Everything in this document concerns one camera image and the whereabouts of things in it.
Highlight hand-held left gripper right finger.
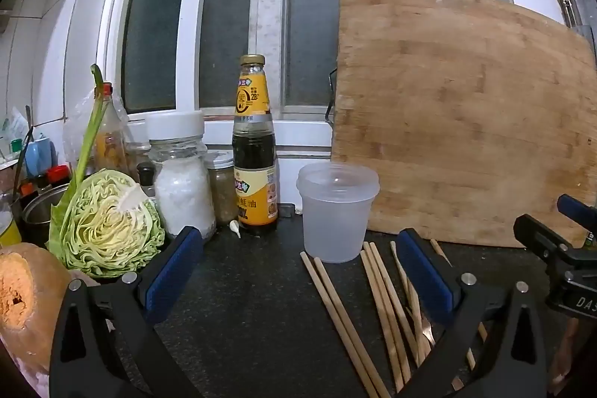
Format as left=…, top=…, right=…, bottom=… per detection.
left=396, top=228, right=550, bottom=398

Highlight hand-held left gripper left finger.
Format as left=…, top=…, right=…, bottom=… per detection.
left=49, top=226, right=206, bottom=398

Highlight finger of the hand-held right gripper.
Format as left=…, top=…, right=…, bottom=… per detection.
left=513, top=214, right=581, bottom=270
left=557, top=194, right=597, bottom=236

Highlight pile of wooden chopsticks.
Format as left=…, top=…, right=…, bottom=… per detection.
left=300, top=238, right=490, bottom=398

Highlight person's right hand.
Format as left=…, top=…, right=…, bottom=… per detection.
left=550, top=315, right=583, bottom=395

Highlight halved green cabbage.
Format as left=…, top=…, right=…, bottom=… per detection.
left=49, top=169, right=166, bottom=279

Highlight salt jar white lid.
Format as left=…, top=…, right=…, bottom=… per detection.
left=146, top=110, right=218, bottom=240

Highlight small black-capped shaker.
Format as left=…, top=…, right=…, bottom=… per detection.
left=137, top=162, right=157, bottom=200

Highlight small glass spice jar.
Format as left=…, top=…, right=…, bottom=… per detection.
left=204, top=150, right=240, bottom=227

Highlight clear plastic cup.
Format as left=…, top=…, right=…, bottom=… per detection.
left=297, top=162, right=380, bottom=264

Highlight dark sauce bottle yellow label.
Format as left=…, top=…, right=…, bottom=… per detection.
left=232, top=54, right=279, bottom=235

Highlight steel pot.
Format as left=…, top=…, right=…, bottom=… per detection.
left=21, top=182, right=72, bottom=248

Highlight red-capped bottle orange contents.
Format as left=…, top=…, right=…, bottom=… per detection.
left=94, top=82, right=130, bottom=176

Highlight cut orange pumpkin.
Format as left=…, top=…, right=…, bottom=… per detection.
left=0, top=242, right=101, bottom=385

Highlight wooden cutting board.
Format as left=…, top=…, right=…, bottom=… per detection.
left=330, top=0, right=597, bottom=248

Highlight red-capped small bottle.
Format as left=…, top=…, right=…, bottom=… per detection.
left=47, top=165, right=72, bottom=188

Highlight green vegetable stalk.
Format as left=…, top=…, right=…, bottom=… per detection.
left=47, top=63, right=107, bottom=250

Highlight clear plastic bag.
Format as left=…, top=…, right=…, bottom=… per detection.
left=63, top=93, right=134, bottom=177

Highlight yellow cup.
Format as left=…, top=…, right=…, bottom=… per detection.
left=0, top=192, right=23, bottom=248

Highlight blue cup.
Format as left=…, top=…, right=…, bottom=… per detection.
left=25, top=136, right=57, bottom=178

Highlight white window frame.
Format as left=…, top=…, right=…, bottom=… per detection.
left=99, top=0, right=495, bottom=149

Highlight grey metal wall rack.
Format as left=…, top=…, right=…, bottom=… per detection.
left=553, top=0, right=597, bottom=37

